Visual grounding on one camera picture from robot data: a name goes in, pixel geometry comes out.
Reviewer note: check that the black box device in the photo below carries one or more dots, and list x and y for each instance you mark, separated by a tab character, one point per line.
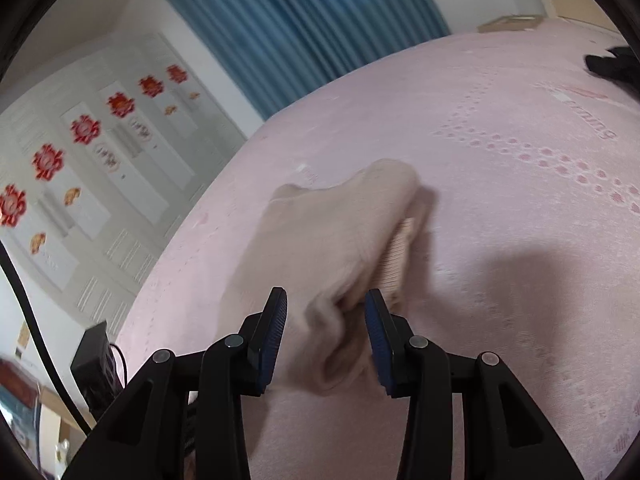
92	360

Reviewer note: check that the black cloth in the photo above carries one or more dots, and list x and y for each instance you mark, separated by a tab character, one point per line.
617	67

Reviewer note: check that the beige knit sweater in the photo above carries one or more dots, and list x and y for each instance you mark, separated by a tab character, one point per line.
320	240

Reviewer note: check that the colourful printed box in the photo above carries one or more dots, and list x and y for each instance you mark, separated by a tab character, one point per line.
15	400

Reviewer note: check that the blue curtain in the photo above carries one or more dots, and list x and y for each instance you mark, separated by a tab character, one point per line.
300	25

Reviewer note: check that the row of red paper cutouts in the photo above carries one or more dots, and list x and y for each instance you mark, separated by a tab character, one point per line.
47	162

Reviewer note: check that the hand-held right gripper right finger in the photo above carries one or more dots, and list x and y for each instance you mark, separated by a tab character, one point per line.
377	345

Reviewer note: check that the white wardrobe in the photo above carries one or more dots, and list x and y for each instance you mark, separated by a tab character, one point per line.
150	180

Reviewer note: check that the pink bedspread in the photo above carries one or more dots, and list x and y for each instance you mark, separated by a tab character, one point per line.
500	260

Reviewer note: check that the brown cardboard box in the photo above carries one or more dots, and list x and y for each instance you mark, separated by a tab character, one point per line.
60	425

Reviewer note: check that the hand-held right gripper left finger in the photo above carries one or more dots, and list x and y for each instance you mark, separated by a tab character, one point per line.
272	342

